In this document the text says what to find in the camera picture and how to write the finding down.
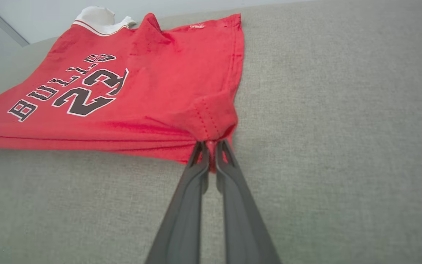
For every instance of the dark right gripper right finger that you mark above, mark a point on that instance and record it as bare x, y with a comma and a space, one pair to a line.
240, 220

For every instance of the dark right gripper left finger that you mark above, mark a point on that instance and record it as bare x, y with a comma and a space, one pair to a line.
183, 212

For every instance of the red Bulls basketball jersey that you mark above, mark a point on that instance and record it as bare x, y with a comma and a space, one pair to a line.
141, 91

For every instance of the grey wall trim strip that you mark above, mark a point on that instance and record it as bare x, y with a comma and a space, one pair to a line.
6, 25

